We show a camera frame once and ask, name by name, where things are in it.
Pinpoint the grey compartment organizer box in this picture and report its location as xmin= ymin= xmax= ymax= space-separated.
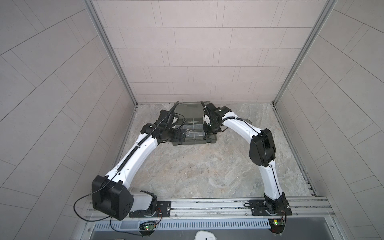
xmin=172 ymin=102 xmax=217 ymax=146

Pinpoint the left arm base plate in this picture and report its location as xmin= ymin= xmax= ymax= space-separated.
xmin=129 ymin=201 xmax=172 ymax=218

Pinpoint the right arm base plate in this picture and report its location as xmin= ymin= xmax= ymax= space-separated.
xmin=244 ymin=199 xmax=292 ymax=217

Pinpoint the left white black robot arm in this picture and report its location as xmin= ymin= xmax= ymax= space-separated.
xmin=92 ymin=106 xmax=180 ymax=220

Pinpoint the aluminium mounting rail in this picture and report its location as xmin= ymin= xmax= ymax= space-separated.
xmin=81 ymin=197 xmax=338 ymax=237

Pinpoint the left green circuit board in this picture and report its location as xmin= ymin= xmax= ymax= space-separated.
xmin=139 ymin=221 xmax=157 ymax=236

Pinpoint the white round object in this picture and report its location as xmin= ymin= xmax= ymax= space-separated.
xmin=194 ymin=231 xmax=217 ymax=240

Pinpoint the right circuit board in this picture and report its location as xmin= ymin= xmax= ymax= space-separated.
xmin=269 ymin=219 xmax=286 ymax=234

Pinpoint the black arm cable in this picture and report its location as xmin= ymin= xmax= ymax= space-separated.
xmin=73 ymin=179 xmax=118 ymax=223

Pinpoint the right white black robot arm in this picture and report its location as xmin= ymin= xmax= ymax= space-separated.
xmin=201 ymin=102 xmax=290 ymax=216

